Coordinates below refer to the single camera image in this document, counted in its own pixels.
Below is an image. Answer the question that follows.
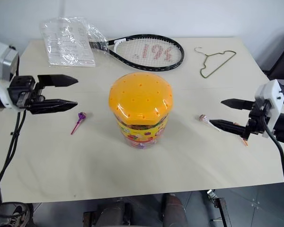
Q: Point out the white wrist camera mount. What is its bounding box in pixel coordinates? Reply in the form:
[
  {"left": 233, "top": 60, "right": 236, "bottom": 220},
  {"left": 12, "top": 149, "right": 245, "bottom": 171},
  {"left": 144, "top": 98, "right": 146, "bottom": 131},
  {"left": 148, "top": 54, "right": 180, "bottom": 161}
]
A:
[
  {"left": 255, "top": 79, "right": 284, "bottom": 139},
  {"left": 0, "top": 42, "right": 20, "bottom": 110}
]

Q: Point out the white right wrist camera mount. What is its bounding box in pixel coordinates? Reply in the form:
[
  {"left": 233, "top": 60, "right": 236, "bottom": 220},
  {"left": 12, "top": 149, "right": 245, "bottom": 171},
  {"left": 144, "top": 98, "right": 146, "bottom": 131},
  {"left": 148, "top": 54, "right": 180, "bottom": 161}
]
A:
[{"left": 255, "top": 79, "right": 284, "bottom": 139}]

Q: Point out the black white sneaker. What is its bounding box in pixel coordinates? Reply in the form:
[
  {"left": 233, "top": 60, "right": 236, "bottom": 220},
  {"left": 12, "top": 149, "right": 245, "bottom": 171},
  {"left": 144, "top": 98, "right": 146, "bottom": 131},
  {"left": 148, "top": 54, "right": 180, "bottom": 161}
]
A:
[{"left": 3, "top": 202, "right": 32, "bottom": 227}]

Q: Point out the orange stick lollipop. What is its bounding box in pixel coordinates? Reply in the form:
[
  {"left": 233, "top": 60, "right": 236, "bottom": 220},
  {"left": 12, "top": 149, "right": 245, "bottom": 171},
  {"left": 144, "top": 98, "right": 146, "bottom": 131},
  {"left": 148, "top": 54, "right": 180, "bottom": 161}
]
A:
[{"left": 233, "top": 122, "right": 249, "bottom": 147}]

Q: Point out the green wire clothes hanger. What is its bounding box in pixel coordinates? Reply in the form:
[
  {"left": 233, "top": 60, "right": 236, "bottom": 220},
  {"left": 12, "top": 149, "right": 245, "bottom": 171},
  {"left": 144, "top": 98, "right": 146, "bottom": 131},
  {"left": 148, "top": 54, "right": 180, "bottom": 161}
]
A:
[{"left": 194, "top": 46, "right": 237, "bottom": 79}]

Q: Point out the orange jar lid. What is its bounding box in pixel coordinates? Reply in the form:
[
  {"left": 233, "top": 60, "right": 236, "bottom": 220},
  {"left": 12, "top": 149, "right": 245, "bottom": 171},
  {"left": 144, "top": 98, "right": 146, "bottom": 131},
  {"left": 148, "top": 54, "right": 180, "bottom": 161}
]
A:
[{"left": 108, "top": 72, "right": 175, "bottom": 125}]

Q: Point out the white pink wrapped lollipop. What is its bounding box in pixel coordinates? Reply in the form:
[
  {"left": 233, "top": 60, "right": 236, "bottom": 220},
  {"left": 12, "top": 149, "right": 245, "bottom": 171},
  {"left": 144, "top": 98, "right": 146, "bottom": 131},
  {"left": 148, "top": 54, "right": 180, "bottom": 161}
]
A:
[{"left": 198, "top": 114, "right": 221, "bottom": 132}]

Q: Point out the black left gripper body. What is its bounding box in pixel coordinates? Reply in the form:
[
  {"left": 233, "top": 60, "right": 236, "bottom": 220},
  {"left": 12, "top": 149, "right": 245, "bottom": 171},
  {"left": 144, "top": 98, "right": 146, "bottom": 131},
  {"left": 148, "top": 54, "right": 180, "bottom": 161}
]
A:
[{"left": 7, "top": 75, "right": 48, "bottom": 111}]

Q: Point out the grey rounded shape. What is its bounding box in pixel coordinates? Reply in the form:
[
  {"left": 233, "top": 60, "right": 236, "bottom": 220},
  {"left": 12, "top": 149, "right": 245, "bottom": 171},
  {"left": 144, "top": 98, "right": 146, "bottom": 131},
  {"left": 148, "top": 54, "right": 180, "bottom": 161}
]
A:
[{"left": 96, "top": 199, "right": 126, "bottom": 227}]

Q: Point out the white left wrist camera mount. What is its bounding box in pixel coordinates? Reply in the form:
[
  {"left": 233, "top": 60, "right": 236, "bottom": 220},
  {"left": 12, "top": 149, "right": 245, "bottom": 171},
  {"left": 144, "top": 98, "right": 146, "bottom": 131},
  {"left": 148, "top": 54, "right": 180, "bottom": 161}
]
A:
[{"left": 0, "top": 42, "right": 20, "bottom": 110}]

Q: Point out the black metal table leg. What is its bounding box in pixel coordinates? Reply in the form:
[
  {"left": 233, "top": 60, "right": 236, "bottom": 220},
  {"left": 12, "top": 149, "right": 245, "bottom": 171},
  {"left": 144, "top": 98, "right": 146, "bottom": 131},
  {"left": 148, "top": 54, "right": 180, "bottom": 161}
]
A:
[{"left": 206, "top": 189, "right": 234, "bottom": 227}]

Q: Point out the black tennis racket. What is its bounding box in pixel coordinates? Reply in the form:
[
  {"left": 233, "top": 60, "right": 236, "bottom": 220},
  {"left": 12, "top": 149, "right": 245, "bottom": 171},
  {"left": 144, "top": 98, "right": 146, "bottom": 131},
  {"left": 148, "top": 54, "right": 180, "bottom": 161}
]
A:
[{"left": 88, "top": 34, "right": 186, "bottom": 72}]

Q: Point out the purple wrapped lollipop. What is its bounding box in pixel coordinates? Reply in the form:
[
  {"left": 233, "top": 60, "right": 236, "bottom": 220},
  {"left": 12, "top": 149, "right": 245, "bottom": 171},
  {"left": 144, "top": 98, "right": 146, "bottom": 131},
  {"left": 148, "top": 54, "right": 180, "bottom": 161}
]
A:
[{"left": 70, "top": 112, "right": 87, "bottom": 136}]

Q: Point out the brown rounded shape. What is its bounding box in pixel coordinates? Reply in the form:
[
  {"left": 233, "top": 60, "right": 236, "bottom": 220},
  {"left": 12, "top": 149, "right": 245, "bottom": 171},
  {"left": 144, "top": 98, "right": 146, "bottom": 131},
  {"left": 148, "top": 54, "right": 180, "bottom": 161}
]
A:
[{"left": 164, "top": 193, "right": 188, "bottom": 227}]

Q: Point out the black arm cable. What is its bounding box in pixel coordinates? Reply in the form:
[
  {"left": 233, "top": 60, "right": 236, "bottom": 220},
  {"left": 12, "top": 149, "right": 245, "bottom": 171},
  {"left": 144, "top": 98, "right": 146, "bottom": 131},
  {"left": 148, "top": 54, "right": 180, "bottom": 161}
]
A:
[
  {"left": 0, "top": 110, "right": 27, "bottom": 185},
  {"left": 262, "top": 114, "right": 284, "bottom": 204}
]

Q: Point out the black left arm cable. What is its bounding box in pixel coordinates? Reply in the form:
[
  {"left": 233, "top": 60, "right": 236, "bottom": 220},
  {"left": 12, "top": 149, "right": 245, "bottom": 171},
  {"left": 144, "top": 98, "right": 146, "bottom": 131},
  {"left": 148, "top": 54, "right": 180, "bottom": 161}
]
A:
[{"left": 0, "top": 110, "right": 27, "bottom": 185}]

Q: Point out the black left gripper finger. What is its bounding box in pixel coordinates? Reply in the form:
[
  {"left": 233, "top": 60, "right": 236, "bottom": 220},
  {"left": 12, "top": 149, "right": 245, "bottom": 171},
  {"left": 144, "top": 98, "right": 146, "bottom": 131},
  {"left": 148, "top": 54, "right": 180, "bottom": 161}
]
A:
[
  {"left": 27, "top": 99, "right": 79, "bottom": 115},
  {"left": 37, "top": 74, "right": 79, "bottom": 87}
]

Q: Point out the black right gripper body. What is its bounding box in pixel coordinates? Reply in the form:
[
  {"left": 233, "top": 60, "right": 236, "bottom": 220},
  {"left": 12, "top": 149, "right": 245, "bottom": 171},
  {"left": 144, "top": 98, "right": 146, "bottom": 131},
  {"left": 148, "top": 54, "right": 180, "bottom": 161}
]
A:
[{"left": 243, "top": 100, "right": 275, "bottom": 140}]

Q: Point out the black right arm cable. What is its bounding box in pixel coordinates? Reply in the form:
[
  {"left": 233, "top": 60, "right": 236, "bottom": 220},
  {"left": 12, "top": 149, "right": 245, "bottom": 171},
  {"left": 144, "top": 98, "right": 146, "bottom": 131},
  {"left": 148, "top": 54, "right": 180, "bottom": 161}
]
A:
[{"left": 262, "top": 114, "right": 284, "bottom": 204}]

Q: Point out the clear plastic bag with papers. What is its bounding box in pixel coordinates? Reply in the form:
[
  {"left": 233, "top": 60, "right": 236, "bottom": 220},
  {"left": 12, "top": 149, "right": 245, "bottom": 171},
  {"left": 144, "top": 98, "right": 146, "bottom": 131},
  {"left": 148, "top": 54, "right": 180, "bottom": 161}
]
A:
[{"left": 39, "top": 16, "right": 109, "bottom": 68}]

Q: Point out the clear plastic candy jar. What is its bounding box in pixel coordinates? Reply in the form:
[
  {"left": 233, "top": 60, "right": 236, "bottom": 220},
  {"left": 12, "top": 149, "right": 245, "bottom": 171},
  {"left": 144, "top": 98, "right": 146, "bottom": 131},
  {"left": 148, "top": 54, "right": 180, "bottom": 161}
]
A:
[{"left": 116, "top": 113, "right": 169, "bottom": 150}]

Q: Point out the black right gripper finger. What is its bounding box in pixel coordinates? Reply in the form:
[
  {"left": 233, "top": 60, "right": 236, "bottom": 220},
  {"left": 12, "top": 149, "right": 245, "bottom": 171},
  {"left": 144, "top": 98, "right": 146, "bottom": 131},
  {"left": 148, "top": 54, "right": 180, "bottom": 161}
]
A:
[
  {"left": 210, "top": 119, "right": 248, "bottom": 138},
  {"left": 221, "top": 98, "right": 254, "bottom": 110}
]

